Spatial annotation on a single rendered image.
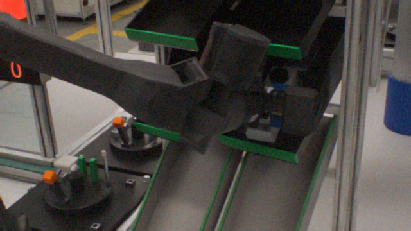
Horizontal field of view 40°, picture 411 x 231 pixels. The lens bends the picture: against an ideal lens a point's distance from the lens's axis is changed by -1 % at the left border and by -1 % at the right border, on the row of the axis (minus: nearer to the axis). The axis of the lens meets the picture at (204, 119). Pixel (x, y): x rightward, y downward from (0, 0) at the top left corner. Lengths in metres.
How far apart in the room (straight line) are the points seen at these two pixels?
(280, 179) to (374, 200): 0.44
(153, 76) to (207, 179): 0.42
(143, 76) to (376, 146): 1.09
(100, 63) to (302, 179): 0.47
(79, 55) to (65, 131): 1.17
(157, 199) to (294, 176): 0.25
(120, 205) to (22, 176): 0.35
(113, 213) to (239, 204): 0.28
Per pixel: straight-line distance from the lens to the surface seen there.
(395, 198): 1.40
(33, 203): 1.22
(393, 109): 1.68
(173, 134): 0.89
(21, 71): 1.28
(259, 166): 1.00
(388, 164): 1.53
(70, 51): 0.60
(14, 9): 1.25
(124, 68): 0.61
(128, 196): 1.19
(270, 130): 0.80
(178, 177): 1.03
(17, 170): 1.42
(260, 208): 0.97
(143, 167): 1.28
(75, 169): 1.16
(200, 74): 0.62
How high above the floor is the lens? 1.60
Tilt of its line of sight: 25 degrees down
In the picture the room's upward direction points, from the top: 3 degrees counter-clockwise
